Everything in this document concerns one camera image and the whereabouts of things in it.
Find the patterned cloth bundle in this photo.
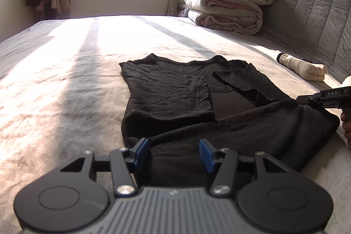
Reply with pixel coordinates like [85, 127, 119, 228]
[177, 0, 194, 18]

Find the folded cream garment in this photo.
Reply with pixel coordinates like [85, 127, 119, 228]
[276, 52, 329, 82]

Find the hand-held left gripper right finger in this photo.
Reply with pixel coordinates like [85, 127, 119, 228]
[199, 138, 288, 197]

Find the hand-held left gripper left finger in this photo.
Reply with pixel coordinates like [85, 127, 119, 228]
[59, 138, 150, 197]

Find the black t-shirt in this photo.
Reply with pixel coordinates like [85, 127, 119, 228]
[119, 53, 340, 193]

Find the hanging pink garment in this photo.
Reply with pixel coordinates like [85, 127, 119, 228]
[36, 0, 71, 15]

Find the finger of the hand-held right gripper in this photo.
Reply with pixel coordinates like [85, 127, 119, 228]
[295, 94, 326, 109]

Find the folded beige quilt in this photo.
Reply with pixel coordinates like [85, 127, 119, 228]
[183, 0, 263, 36]

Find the grey quilted headboard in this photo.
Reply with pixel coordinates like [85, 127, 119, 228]
[251, 0, 351, 92]

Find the person's right hand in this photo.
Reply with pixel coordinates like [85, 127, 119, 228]
[341, 112, 351, 147]

